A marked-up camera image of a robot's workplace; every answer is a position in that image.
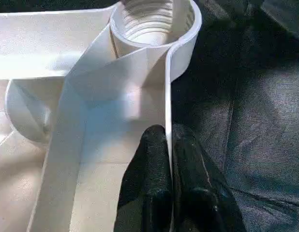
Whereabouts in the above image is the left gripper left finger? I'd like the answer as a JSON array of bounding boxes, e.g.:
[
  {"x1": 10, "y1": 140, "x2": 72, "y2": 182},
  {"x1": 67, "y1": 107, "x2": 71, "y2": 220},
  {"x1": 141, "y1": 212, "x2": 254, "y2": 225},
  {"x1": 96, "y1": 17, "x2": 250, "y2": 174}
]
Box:
[{"x1": 115, "y1": 125, "x2": 173, "y2": 232}]

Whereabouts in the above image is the black plastic mat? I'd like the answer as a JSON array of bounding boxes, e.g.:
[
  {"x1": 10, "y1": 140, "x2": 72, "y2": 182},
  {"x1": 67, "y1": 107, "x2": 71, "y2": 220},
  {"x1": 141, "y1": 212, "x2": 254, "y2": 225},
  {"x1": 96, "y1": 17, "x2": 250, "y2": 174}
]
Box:
[{"x1": 0, "y1": 0, "x2": 299, "y2": 232}]

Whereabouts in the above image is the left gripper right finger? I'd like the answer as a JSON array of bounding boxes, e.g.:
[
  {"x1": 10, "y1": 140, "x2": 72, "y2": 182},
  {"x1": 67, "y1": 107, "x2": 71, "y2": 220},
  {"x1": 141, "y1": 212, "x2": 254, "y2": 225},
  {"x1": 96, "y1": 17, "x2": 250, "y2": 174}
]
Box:
[{"x1": 171, "y1": 124, "x2": 244, "y2": 232}]

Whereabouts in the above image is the white plastic table top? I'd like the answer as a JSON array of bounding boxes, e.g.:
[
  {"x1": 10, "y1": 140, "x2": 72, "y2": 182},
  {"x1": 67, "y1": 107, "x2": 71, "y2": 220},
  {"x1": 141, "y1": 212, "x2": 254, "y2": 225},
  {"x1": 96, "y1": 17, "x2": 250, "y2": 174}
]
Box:
[{"x1": 0, "y1": 0, "x2": 203, "y2": 232}]

